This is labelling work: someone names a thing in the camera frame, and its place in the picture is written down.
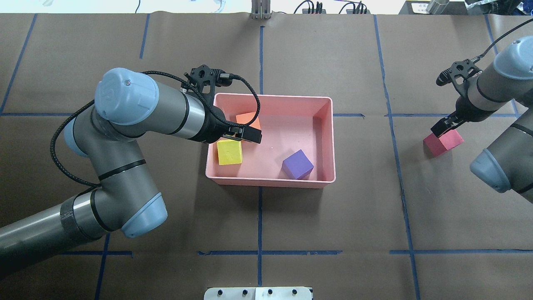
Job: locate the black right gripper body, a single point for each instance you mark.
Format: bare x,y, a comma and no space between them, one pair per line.
462,110

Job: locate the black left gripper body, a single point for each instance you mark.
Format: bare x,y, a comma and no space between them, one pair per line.
214,125

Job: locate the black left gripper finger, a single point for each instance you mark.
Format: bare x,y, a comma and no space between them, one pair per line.
247,133

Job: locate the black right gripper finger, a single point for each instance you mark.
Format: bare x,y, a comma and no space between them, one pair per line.
446,124

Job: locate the yellow foam block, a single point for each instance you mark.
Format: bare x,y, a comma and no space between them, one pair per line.
229,152

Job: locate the red foam block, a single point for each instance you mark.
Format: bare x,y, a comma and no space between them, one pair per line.
440,145

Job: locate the purple foam block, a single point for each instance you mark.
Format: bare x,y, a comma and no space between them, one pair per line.
297,165

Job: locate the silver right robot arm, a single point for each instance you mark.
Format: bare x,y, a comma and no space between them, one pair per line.
502,89

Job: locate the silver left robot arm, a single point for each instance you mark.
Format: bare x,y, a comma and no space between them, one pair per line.
97,146

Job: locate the pink plastic bin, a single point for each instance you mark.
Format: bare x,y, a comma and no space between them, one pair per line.
288,124

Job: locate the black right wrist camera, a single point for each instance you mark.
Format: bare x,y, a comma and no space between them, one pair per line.
459,72

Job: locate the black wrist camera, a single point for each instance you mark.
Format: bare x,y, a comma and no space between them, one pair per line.
459,72
205,80

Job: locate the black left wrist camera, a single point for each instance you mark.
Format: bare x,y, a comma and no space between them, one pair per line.
205,80

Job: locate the aluminium frame post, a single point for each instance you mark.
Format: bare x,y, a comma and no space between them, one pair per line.
260,9

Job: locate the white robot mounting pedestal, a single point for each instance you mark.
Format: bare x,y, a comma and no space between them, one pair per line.
260,293

